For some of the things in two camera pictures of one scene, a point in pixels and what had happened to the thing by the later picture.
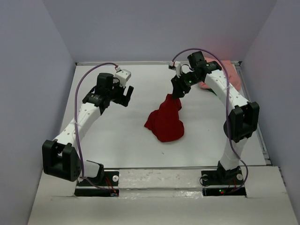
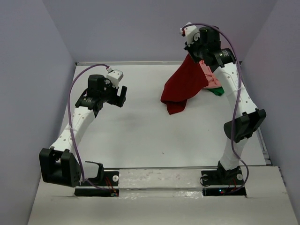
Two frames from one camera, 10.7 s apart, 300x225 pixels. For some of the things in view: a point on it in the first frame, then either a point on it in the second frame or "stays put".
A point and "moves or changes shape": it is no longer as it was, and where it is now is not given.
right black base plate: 218,177 stays put
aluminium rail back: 138,63 stays put
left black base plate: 107,184 stays put
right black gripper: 178,87 to 190,49
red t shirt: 164,122 moves or changes shape
